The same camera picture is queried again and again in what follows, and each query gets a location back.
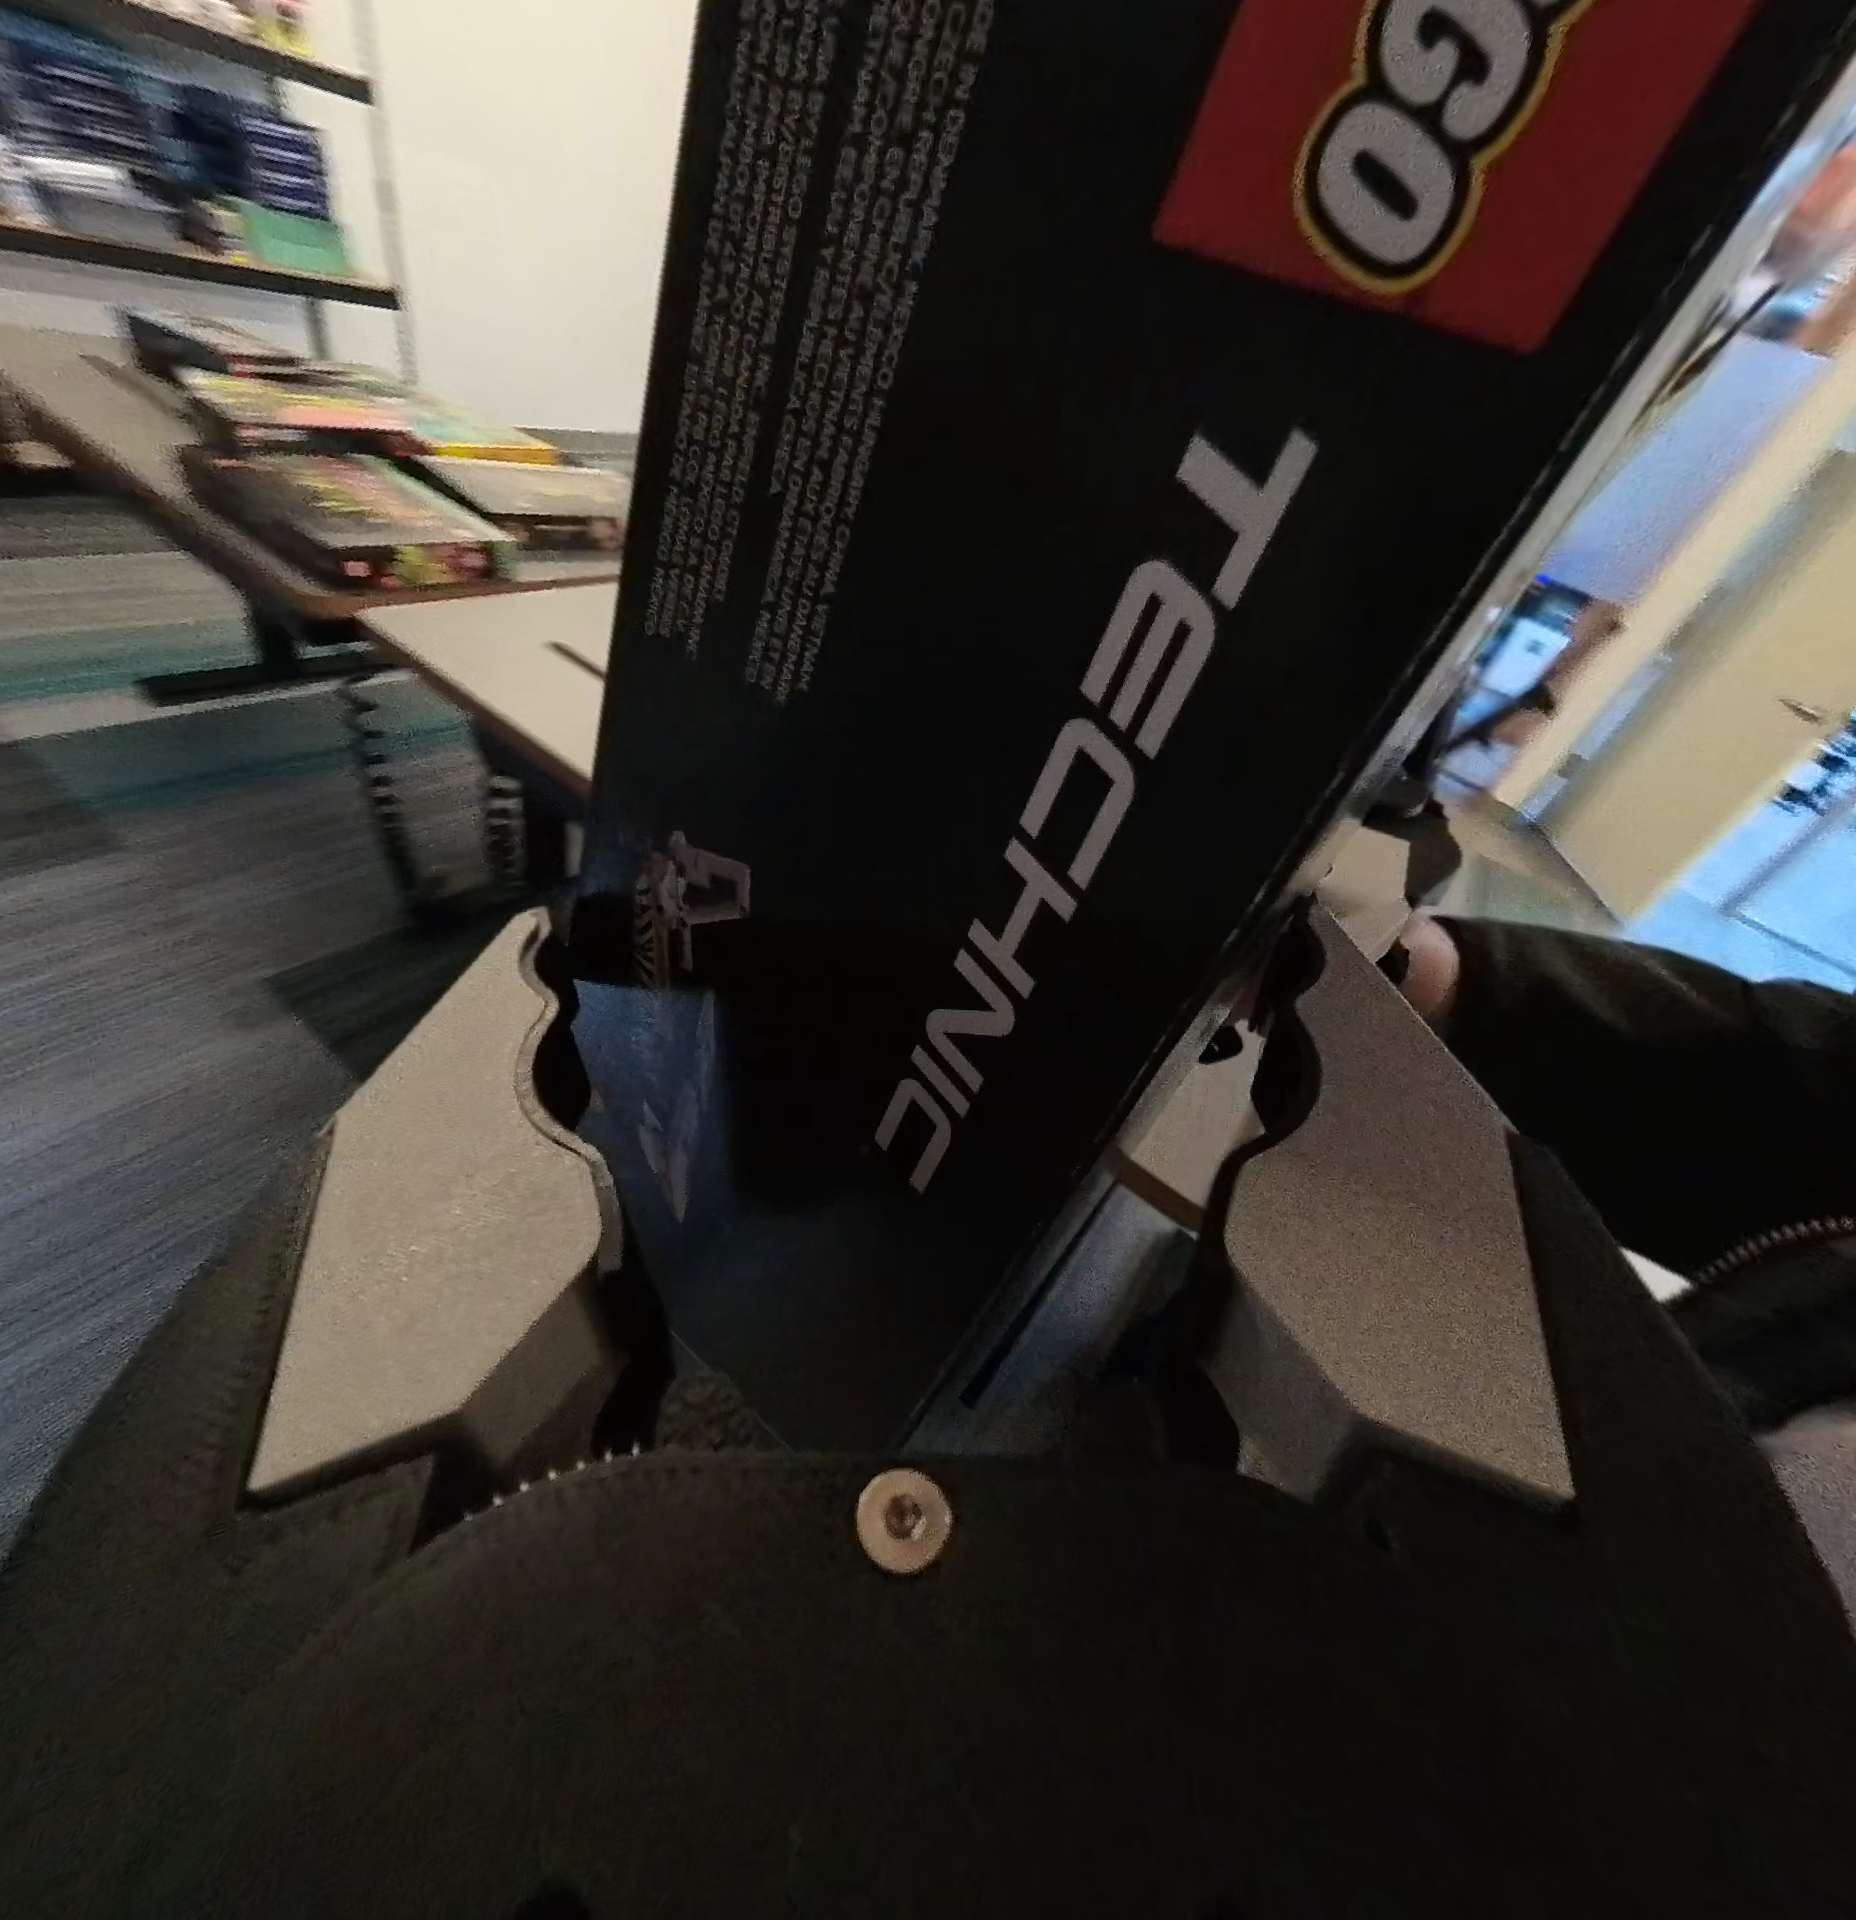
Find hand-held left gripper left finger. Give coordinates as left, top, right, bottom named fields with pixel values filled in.
left=244, top=907, right=632, bottom=1503

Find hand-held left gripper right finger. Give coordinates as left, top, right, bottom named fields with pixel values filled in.
left=1197, top=898, right=1576, bottom=1509

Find blue plane lego box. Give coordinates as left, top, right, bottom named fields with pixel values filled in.
left=574, top=0, right=1856, bottom=1457

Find person's right forearm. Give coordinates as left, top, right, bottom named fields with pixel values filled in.
left=1430, top=915, right=1856, bottom=1277

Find person's right hand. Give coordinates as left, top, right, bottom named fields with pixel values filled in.
left=1397, top=915, right=1466, bottom=1037

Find person's black jacket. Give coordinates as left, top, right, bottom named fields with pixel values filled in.
left=1662, top=1214, right=1856, bottom=1442

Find pile of flat colourful boxes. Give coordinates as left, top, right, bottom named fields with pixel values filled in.
left=121, top=306, right=632, bottom=589

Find brown edged work table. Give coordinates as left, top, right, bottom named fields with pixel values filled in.
left=0, top=321, right=625, bottom=708

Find wooden shelf with boxes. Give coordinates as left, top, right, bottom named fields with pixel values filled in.
left=0, top=0, right=406, bottom=316

